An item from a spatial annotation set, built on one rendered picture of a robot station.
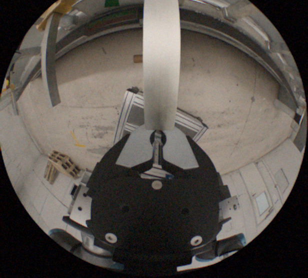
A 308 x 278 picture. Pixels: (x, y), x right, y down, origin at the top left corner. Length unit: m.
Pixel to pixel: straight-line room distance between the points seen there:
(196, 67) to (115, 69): 0.82
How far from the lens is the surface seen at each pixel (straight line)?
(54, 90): 0.26
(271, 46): 0.54
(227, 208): 0.49
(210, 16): 0.35
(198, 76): 1.02
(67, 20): 0.40
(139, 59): 0.88
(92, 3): 0.32
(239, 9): 0.34
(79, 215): 0.23
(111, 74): 1.06
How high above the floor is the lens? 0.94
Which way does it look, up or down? 59 degrees down
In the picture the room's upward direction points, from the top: 174 degrees counter-clockwise
